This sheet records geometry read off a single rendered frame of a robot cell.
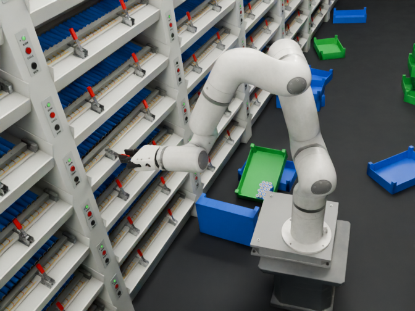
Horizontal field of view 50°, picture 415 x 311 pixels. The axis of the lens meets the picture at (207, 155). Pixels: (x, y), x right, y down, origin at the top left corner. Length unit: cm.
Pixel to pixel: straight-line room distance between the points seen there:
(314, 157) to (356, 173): 117
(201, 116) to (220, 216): 91
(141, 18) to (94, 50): 28
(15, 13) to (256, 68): 63
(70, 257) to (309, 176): 84
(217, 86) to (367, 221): 132
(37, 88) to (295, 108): 73
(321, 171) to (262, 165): 109
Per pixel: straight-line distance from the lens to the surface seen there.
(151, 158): 149
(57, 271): 160
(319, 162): 145
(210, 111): 130
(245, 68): 124
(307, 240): 173
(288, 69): 119
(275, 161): 249
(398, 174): 265
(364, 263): 217
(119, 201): 177
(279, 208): 188
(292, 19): 369
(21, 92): 132
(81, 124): 150
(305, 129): 138
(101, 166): 163
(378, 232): 231
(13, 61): 127
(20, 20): 128
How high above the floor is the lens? 165
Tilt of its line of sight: 36 degrees down
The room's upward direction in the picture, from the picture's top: 8 degrees counter-clockwise
